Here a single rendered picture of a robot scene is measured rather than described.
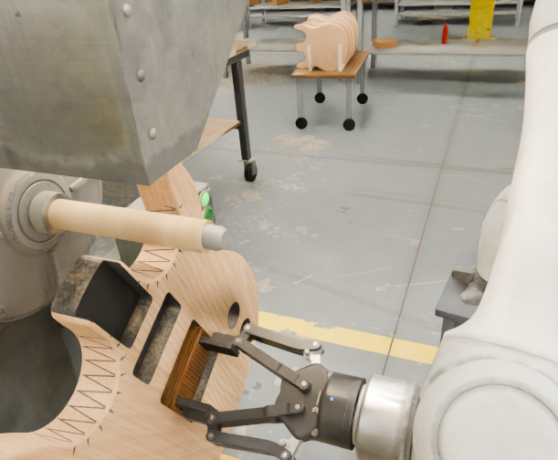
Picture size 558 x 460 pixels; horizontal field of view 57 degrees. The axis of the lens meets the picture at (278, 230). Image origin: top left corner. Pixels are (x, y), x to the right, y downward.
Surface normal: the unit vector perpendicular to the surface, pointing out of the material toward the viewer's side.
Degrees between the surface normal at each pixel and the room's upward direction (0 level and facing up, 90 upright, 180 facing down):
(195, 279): 89
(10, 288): 96
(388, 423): 40
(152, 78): 90
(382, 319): 0
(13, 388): 90
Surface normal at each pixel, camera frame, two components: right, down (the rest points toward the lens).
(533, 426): -0.40, -0.20
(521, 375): 0.14, -0.92
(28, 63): -0.36, 0.50
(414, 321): -0.07, -0.86
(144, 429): 0.93, 0.12
